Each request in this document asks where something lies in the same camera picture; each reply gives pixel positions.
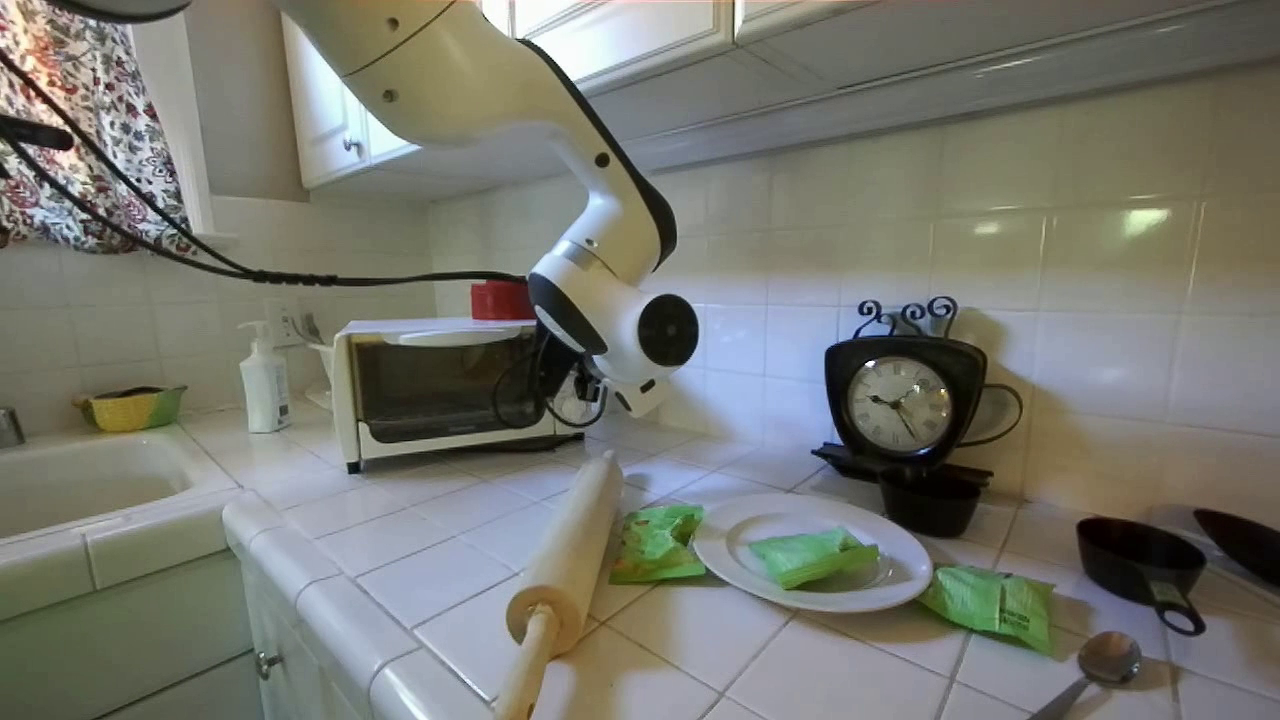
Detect red round plastic container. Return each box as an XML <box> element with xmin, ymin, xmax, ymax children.
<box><xmin>469</xmin><ymin>277</ymin><xmax>539</xmax><ymax>322</ymax></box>

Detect wooden rolling pin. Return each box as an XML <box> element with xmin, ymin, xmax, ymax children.
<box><xmin>492</xmin><ymin>447</ymin><xmax>627</xmax><ymax>720</ymax></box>

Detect yellow sponge dish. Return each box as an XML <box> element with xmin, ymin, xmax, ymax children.
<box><xmin>78</xmin><ymin>381</ymin><xmax>191</xmax><ymax>441</ymax></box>

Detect black ornate table clock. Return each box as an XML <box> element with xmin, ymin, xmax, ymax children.
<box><xmin>813</xmin><ymin>290</ymin><xmax>1032</xmax><ymax>490</ymax></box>

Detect white upper cabinets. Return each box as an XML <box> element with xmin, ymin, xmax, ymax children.
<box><xmin>275</xmin><ymin>0</ymin><xmax>1280</xmax><ymax>190</ymax></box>

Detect small black measuring cup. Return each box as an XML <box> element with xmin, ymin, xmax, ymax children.
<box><xmin>877</xmin><ymin>462</ymin><xmax>993</xmax><ymax>545</ymax></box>

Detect floral curtain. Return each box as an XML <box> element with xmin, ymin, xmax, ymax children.
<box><xmin>0</xmin><ymin>0</ymin><xmax>201</xmax><ymax>254</ymax></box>

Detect large black measuring cup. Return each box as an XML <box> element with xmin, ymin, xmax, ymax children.
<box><xmin>1191</xmin><ymin>503</ymin><xmax>1280</xmax><ymax>591</ymax></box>

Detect white round plate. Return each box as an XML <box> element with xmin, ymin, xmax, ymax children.
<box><xmin>687</xmin><ymin>490</ymin><xmax>938</xmax><ymax>616</ymax></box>

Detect white lower cabinet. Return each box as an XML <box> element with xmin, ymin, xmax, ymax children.
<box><xmin>0</xmin><ymin>545</ymin><xmax>352</xmax><ymax>720</ymax></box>

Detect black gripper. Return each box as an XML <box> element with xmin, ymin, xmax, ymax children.
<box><xmin>527</xmin><ymin>322</ymin><xmax>604</xmax><ymax>419</ymax></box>

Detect white toaster oven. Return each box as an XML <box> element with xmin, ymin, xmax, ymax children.
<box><xmin>326</xmin><ymin>315</ymin><xmax>604</xmax><ymax>475</ymax></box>

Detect white sink basin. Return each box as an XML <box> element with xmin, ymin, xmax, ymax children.
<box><xmin>0</xmin><ymin>429</ymin><xmax>249</xmax><ymax>549</ymax></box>

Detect white soap pump bottle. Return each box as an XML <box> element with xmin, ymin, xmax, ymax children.
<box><xmin>237</xmin><ymin>315</ymin><xmax>298</xmax><ymax>441</ymax></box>

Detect black measuring cup with handle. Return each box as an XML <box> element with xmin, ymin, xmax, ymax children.
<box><xmin>1074</xmin><ymin>515</ymin><xmax>1213</xmax><ymax>640</ymax></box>

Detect metal spoon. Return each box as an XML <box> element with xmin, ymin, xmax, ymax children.
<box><xmin>1028</xmin><ymin>627</ymin><xmax>1149</xmax><ymax>720</ymax></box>

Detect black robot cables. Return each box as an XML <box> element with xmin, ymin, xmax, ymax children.
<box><xmin>0</xmin><ymin>42</ymin><xmax>539</xmax><ymax>290</ymax></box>

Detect green packet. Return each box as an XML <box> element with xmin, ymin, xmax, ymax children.
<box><xmin>746</xmin><ymin>526</ymin><xmax>886</xmax><ymax>597</ymax></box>
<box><xmin>915</xmin><ymin>558</ymin><xmax>1063</xmax><ymax>659</ymax></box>
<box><xmin>610</xmin><ymin>499</ymin><xmax>712</xmax><ymax>586</ymax></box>

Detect black mounting rod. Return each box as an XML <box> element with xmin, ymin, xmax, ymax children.
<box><xmin>0</xmin><ymin>111</ymin><xmax>82</xmax><ymax>152</ymax></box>

